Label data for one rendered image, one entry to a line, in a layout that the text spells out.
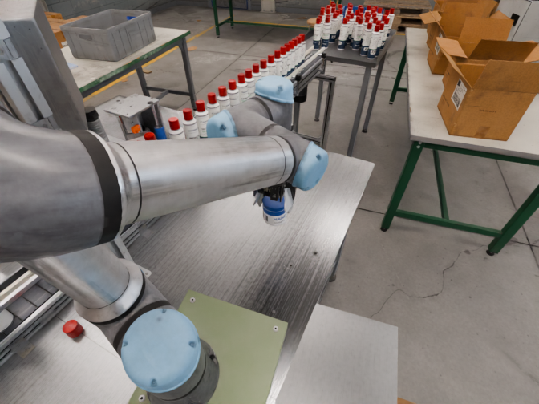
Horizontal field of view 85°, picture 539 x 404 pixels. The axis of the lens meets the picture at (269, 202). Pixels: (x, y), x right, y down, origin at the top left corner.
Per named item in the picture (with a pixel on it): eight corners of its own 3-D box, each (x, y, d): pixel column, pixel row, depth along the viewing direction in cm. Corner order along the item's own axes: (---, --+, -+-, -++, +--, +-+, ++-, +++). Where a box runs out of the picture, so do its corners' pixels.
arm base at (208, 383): (171, 329, 70) (161, 314, 63) (229, 352, 68) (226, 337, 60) (133, 401, 61) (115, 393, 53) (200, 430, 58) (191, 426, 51)
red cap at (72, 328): (69, 327, 75) (62, 321, 72) (83, 322, 76) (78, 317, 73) (66, 340, 72) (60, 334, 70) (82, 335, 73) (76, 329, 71)
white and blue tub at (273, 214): (267, 206, 89) (266, 189, 84) (289, 212, 87) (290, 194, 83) (259, 223, 84) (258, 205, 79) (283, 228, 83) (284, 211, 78)
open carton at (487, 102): (417, 102, 178) (442, 33, 152) (510, 111, 170) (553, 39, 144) (427, 135, 151) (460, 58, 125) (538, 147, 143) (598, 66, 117)
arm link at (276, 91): (242, 82, 56) (273, 70, 60) (245, 133, 64) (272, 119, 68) (273, 94, 52) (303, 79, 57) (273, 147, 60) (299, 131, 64)
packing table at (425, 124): (385, 100, 356) (406, 27, 302) (457, 110, 339) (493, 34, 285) (373, 233, 205) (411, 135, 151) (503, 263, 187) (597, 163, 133)
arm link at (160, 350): (167, 418, 51) (144, 406, 41) (125, 360, 57) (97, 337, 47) (219, 361, 57) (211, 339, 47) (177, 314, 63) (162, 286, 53)
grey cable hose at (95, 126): (121, 179, 79) (88, 104, 64) (131, 183, 78) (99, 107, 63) (111, 186, 77) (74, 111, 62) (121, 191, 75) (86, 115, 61)
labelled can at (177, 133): (184, 161, 117) (172, 114, 103) (194, 165, 116) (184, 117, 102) (175, 168, 114) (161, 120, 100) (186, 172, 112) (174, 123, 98)
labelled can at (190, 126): (195, 152, 122) (185, 105, 108) (205, 155, 121) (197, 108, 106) (187, 159, 119) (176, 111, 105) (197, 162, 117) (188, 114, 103)
